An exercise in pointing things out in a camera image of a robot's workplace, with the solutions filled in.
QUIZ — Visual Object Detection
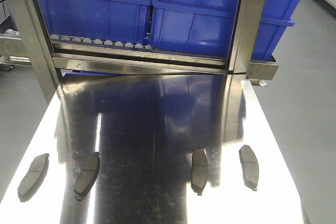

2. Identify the blue plastic bin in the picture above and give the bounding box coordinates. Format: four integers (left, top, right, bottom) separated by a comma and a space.
151, 0, 300, 60
38, 0, 152, 44

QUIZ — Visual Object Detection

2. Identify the right blue plastic bin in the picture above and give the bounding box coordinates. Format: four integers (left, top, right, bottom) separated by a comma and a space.
151, 0, 300, 60

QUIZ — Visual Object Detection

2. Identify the brake pad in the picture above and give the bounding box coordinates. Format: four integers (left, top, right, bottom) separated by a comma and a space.
17, 153, 49, 202
73, 152, 100, 201
239, 145, 259, 191
191, 148, 208, 196

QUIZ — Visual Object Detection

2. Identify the stainless steel rack frame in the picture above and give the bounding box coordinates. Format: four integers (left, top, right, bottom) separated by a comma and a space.
1, 0, 278, 102

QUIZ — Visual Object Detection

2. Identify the left blue plastic bin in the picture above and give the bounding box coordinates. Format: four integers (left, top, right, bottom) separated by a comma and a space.
38, 0, 152, 44

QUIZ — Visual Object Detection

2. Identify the roller conveyor track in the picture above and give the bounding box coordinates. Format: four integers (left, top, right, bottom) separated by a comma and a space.
49, 34, 154, 50

